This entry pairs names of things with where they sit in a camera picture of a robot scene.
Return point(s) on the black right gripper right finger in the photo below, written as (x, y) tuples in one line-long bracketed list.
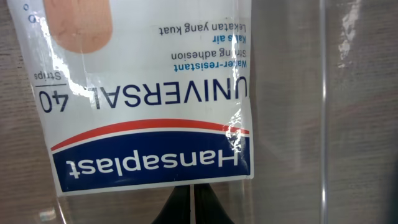
[(208, 209)]

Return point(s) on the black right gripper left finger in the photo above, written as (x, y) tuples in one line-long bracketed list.
[(176, 210)]

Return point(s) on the white blue Hansaplast box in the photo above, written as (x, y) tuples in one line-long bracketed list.
[(140, 94)]

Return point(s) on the clear plastic container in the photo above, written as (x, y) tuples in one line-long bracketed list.
[(323, 93)]

